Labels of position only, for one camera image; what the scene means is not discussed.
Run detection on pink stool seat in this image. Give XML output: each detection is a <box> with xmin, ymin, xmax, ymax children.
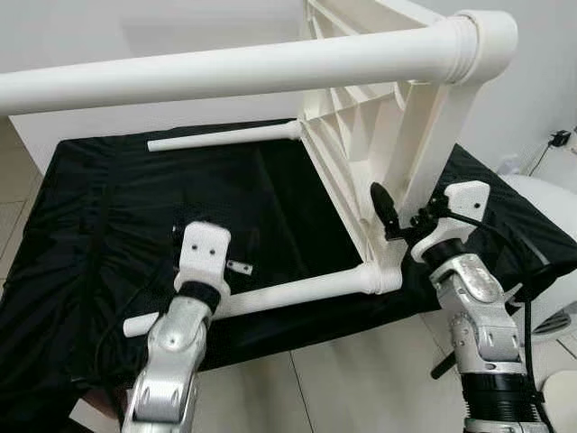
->
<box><xmin>84</xmin><ymin>386</ymin><xmax>124</xmax><ymax>427</ymax></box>

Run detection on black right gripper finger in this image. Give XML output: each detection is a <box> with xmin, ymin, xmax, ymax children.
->
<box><xmin>370</xmin><ymin>182</ymin><xmax>403</xmax><ymax>237</ymax></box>

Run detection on white plastic table leg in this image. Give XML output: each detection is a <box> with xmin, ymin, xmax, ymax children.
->
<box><xmin>147</xmin><ymin>120</ymin><xmax>304</xmax><ymax>153</ymax></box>
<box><xmin>0</xmin><ymin>11</ymin><xmax>481</xmax><ymax>118</ymax></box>
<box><xmin>123</xmin><ymin>262</ymin><xmax>380</xmax><ymax>340</ymax></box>

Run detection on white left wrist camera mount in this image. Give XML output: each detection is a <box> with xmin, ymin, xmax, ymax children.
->
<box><xmin>174</xmin><ymin>221</ymin><xmax>232</xmax><ymax>297</ymax></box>

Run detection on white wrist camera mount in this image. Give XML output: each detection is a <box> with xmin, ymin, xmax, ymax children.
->
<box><xmin>411</xmin><ymin>180</ymin><xmax>493</xmax><ymax>265</ymax></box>
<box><xmin>174</xmin><ymin>221</ymin><xmax>232</xmax><ymax>297</ymax></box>

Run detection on white side cabinet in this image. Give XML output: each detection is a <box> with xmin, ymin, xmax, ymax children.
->
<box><xmin>539</xmin><ymin>143</ymin><xmax>577</xmax><ymax>179</ymax></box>

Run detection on white round flat floor disc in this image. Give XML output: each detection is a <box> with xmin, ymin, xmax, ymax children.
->
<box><xmin>545</xmin><ymin>368</ymin><xmax>577</xmax><ymax>427</ymax></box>

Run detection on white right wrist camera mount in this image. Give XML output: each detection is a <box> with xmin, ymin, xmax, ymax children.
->
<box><xmin>411</xmin><ymin>180</ymin><xmax>493</xmax><ymax>265</ymax></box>

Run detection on white plastic floor object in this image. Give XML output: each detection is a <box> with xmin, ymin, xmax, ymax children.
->
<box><xmin>500</xmin><ymin>174</ymin><xmax>577</xmax><ymax>337</ymax></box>

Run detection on white plastic table top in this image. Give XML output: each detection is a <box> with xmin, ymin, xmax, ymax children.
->
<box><xmin>296</xmin><ymin>0</ymin><xmax>520</xmax><ymax>297</ymax></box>

